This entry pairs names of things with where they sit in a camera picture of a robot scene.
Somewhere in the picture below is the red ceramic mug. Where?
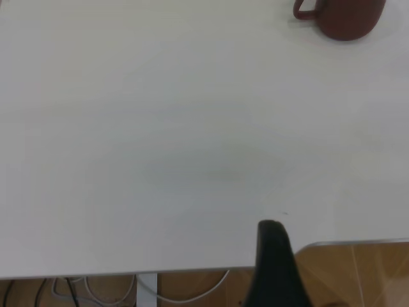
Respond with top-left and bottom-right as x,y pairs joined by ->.
293,0 -> 387,42

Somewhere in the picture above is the grey cable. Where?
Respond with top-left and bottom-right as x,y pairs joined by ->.
52,276 -> 86,300

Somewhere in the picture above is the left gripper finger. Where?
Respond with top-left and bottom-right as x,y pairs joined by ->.
241,219 -> 316,307

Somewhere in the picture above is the black cable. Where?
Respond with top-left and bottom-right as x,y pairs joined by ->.
3,279 -> 15,307
35,278 -> 48,307
65,277 -> 79,307

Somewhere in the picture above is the white table leg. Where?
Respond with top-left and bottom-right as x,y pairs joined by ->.
136,273 -> 159,307

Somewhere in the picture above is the white cable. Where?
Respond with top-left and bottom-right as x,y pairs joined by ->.
137,270 -> 230,303
85,274 -> 137,305

